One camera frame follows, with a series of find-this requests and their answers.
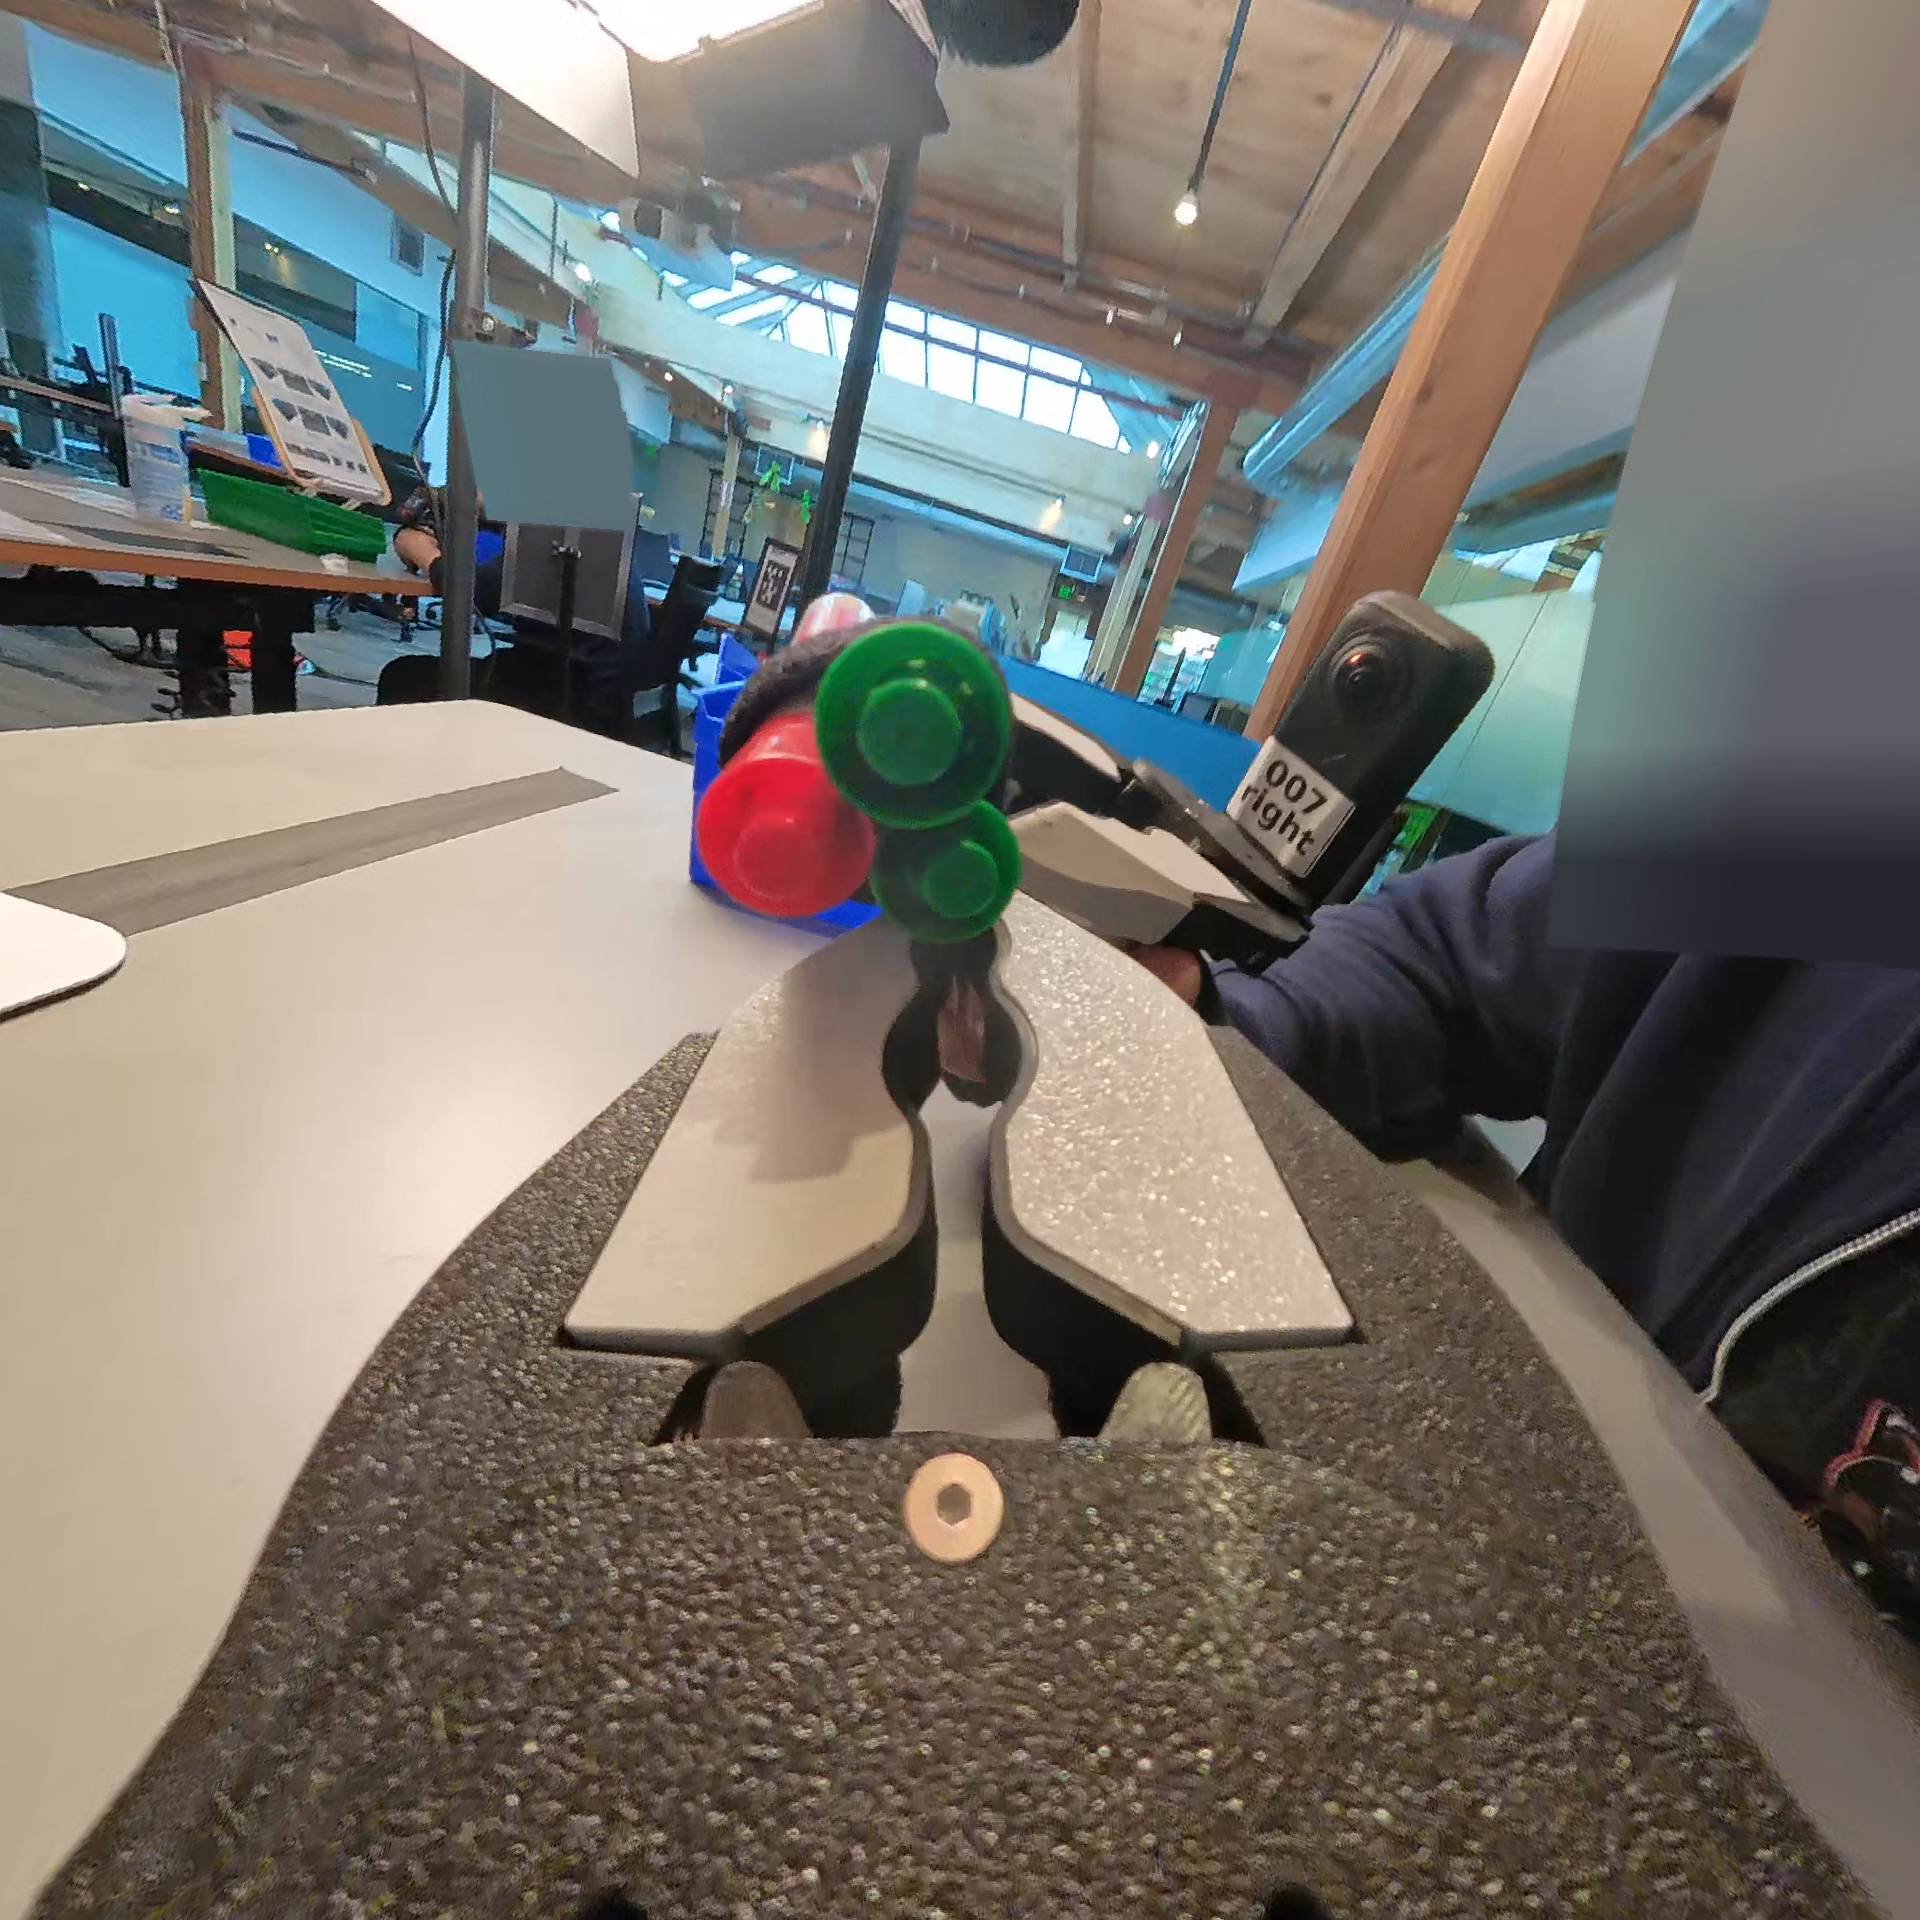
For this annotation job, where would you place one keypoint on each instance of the green dry erase marker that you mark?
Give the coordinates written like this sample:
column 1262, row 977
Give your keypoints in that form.
column 910, row 720
column 950, row 874

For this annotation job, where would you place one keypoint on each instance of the white sign board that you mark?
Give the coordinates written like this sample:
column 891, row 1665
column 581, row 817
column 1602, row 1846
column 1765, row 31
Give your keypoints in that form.
column 294, row 391

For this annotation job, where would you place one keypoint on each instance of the black ceiling lamp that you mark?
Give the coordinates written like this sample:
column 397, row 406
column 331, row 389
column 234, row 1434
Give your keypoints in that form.
column 750, row 77

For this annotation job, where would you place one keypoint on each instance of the green plastic bin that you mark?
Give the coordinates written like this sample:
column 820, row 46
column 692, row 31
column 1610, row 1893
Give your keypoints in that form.
column 286, row 510

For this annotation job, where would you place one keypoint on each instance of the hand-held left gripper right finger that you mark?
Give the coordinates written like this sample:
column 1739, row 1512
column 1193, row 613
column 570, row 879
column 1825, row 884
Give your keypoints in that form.
column 1155, row 1170

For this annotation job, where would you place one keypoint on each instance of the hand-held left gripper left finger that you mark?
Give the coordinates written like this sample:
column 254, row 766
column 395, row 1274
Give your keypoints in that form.
column 750, row 1201

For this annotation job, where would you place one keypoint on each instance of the wooden office table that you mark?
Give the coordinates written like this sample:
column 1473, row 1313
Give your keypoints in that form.
column 150, row 565

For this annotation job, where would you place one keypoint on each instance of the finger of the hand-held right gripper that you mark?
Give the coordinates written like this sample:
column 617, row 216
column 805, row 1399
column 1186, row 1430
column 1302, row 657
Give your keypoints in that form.
column 1124, row 876

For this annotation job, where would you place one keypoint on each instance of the white stand base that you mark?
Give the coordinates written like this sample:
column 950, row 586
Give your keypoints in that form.
column 45, row 957

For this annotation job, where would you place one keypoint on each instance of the red dry erase marker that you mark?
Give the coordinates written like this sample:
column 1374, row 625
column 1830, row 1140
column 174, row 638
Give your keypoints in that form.
column 779, row 817

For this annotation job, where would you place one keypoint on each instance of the black lamp pole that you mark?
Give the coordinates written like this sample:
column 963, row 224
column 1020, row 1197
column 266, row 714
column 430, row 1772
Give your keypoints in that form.
column 854, row 376

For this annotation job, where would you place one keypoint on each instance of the blue plastic bin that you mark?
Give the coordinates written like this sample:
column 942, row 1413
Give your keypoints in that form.
column 1140, row 737

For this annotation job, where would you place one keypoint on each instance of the wooden roof beam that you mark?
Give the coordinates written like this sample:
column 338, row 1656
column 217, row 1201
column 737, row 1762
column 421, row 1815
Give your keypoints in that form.
column 1470, row 332

